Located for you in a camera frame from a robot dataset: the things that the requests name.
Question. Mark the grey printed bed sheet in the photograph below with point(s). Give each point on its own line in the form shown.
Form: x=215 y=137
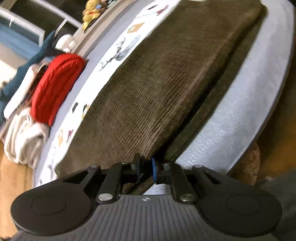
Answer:
x=242 y=104

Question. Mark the white plush toy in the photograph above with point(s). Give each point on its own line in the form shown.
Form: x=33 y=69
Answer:
x=64 y=42

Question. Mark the blue shark plush toy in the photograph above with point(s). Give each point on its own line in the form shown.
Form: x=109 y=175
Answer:
x=13 y=85

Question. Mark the brown fuzzy object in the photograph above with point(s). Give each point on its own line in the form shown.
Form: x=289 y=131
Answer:
x=245 y=162

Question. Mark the white folded blanket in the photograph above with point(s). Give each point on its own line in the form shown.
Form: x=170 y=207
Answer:
x=20 y=95

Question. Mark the cream folded blanket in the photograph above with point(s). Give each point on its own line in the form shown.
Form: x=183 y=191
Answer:
x=20 y=139

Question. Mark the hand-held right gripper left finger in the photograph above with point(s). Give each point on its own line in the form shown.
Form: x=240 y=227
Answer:
x=138 y=168

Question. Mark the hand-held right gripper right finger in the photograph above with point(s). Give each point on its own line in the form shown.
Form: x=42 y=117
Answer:
x=154 y=171

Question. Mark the red folded quilt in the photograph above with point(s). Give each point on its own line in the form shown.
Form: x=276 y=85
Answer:
x=57 y=88

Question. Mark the blue curtain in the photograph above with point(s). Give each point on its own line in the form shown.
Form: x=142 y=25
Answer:
x=13 y=39

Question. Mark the yellow plush toy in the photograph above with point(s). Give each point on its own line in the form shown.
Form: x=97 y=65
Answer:
x=89 y=11

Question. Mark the window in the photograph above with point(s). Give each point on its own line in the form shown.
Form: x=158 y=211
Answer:
x=39 y=16

